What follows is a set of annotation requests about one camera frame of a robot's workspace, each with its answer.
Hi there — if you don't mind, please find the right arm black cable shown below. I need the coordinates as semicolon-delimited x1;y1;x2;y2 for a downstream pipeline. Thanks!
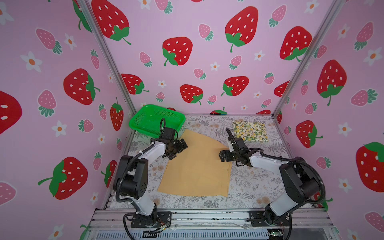
225;127;327;240

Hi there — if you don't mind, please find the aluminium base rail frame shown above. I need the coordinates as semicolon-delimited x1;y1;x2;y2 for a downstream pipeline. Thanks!
83;208;341;240

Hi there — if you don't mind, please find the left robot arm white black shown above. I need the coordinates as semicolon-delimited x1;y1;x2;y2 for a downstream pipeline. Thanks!
113;127;188;221

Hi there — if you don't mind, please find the aluminium corner post left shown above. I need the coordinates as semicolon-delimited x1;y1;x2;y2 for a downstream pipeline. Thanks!
78;0;137;116

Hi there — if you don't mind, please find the aluminium corner post right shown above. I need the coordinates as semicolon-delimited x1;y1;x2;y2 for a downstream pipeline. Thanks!
272;0;345;120

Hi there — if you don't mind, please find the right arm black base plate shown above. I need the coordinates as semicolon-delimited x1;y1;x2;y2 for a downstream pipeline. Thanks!
246;211;292;227

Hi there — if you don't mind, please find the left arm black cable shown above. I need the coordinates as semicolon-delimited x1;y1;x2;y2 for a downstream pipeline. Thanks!
114;117;167;240

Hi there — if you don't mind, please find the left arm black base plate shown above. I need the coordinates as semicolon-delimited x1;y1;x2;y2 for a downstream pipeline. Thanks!
131;211;172;228

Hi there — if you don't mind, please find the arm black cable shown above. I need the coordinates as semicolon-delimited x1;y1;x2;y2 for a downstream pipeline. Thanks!
114;117;167;240
225;127;327;240

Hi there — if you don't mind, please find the green plastic basket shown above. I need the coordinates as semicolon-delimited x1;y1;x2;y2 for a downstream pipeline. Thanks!
129;105;186;138

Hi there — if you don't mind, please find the aluminium corner post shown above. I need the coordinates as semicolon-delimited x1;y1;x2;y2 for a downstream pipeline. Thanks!
272;0;345;120
78;0;137;116

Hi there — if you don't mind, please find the lemon print skirt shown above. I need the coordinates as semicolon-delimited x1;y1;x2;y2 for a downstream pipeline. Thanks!
233;121;269;142

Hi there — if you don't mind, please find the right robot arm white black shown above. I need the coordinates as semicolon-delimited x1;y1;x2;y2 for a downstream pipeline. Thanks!
219;136;325;225

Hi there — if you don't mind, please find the tan skirt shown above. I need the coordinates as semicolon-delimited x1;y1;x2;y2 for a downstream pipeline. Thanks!
158;130;232;197

